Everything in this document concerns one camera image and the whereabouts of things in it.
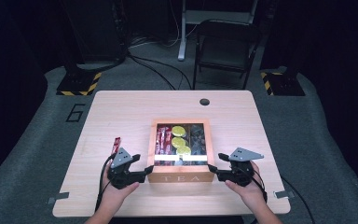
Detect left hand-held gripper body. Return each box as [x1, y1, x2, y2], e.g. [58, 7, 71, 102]
[106, 147, 146, 190]

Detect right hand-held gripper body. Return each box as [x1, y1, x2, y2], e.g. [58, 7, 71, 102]
[217, 147, 265, 188]

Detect wooden tea box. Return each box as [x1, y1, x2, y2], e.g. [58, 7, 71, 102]
[146, 118, 216, 184]

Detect person's right hand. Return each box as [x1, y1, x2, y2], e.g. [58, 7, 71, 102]
[224, 161, 268, 207]

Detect person's left hand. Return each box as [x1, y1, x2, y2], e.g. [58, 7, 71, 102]
[100, 161, 141, 204]

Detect red sachet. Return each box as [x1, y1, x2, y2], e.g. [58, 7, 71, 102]
[156, 123, 166, 157]
[110, 136, 122, 156]
[163, 124, 173, 156]

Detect dark tea packets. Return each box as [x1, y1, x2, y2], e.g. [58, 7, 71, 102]
[189, 123, 207, 156]

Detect yellow round tea packet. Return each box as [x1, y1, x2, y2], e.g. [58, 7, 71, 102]
[176, 145, 192, 156]
[171, 125, 187, 138]
[171, 136, 187, 149]

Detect grey metal table clip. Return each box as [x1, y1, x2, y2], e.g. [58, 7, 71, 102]
[273, 189, 296, 200]
[46, 191, 71, 205]

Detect black yellow striped stand base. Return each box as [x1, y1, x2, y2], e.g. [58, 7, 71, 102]
[259, 71, 307, 97]
[56, 71, 103, 97]

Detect black folding chair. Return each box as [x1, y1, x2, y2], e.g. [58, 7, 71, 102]
[192, 20, 262, 91]

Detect black cabinet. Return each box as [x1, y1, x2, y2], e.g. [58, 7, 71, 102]
[60, 0, 129, 64]

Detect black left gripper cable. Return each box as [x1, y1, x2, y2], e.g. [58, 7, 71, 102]
[94, 153, 117, 213]

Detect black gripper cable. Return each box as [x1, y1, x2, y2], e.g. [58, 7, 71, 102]
[94, 153, 117, 213]
[252, 169, 317, 224]

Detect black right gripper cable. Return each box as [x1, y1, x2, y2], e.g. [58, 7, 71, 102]
[252, 169, 317, 224]

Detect black floor cable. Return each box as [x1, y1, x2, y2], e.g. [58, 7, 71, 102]
[130, 53, 194, 91]
[126, 54, 177, 91]

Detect white desk frame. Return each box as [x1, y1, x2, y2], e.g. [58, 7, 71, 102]
[177, 0, 259, 62]

